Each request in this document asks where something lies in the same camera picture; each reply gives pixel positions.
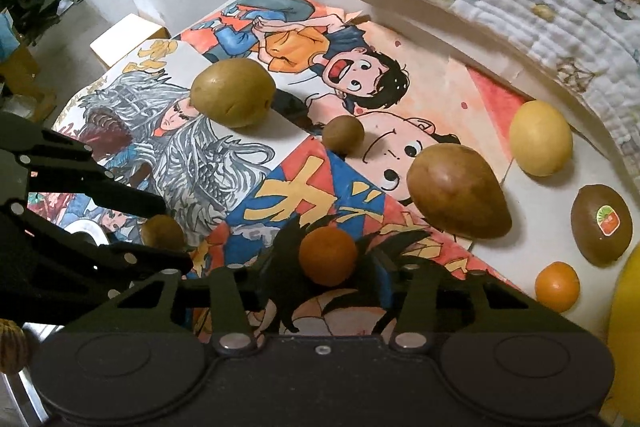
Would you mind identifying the yellow lemon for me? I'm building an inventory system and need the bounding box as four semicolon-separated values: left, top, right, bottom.
509;100;573;178

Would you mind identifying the brown woven object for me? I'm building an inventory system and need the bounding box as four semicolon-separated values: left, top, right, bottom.
0;319;32;375

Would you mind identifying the white cardboard box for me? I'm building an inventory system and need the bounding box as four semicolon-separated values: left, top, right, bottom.
90;13;169;70

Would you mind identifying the large brown egg-shaped mango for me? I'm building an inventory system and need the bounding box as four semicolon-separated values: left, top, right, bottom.
406;144;513;240

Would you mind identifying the blue and yellow cartoon poster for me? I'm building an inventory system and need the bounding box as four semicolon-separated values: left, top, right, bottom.
185;141;526;344

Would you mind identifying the bright orange tangerine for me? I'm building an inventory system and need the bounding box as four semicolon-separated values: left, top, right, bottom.
534;261;581;313

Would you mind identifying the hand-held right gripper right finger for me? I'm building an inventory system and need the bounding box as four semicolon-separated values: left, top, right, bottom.
372;254;543;353

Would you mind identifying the yellow plastic bowl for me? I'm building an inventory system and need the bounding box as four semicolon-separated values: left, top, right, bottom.
606;243;640;423

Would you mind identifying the large olive-brown potato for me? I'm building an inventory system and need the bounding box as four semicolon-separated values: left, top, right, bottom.
190;58;277;128

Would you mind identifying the large kiwi with sticker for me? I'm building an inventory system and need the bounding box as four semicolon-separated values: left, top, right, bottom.
570;184;633;267

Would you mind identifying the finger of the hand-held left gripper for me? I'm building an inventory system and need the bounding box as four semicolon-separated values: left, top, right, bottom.
0;202;194;324
0;111;167;220

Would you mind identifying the grey dragon cartoon poster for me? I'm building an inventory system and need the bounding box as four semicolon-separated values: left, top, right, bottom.
29;39;321;253

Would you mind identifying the brown cardboard box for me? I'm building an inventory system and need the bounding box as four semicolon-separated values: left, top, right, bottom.
0;46;57;120

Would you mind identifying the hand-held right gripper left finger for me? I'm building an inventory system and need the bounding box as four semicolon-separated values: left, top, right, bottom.
107;254;278;353

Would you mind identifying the dark orange tangerine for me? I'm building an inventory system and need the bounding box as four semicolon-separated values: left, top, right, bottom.
298;227;359;287

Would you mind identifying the small brown kiwi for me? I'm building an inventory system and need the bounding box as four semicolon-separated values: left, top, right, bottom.
322;115;365;154
140;215;186;251

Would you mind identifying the silver metal dish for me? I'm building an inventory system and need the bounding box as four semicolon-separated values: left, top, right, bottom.
62;219;119;248

